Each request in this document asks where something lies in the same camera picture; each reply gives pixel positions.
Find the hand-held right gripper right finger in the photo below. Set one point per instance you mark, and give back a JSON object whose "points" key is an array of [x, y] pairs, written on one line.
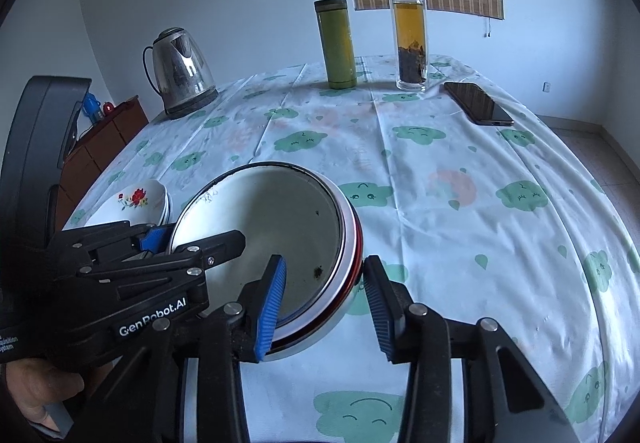
{"points": [[380, 313]]}

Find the white enamel bowl dark rim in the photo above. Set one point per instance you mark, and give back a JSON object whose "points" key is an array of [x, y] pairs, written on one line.
{"points": [[290, 223]]}

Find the small red ornament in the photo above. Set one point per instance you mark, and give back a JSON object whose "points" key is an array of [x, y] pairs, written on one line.
{"points": [[108, 108]]}

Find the white plate red flower print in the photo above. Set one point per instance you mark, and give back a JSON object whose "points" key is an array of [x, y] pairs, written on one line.
{"points": [[130, 203]]}

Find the brown wooden sideboard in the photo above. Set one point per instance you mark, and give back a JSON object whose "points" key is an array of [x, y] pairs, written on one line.
{"points": [[105, 138]]}

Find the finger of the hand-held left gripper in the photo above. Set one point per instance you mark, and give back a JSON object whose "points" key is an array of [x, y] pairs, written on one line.
{"points": [[215, 248], [156, 239]]}

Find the white tablecloth green cloud print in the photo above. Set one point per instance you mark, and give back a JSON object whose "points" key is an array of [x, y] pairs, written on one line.
{"points": [[450, 223]]}

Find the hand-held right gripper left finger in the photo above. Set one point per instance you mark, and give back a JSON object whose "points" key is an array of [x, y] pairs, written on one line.
{"points": [[270, 308]]}

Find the black smartphone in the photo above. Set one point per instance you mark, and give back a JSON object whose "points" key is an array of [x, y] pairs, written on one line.
{"points": [[480, 103]]}

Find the green thermos bottle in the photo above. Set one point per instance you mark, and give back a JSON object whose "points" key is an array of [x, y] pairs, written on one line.
{"points": [[337, 48]]}

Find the stainless steel electric kettle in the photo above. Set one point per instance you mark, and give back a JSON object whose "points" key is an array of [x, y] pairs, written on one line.
{"points": [[182, 73]]}

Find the glass tea bottle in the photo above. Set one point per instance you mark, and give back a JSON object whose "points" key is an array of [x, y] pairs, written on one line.
{"points": [[407, 38]]}

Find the blue thermos jug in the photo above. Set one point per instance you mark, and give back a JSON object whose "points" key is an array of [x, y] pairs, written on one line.
{"points": [[91, 105]]}

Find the person's left hand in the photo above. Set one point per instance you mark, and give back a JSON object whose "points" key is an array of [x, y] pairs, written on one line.
{"points": [[40, 383]]}

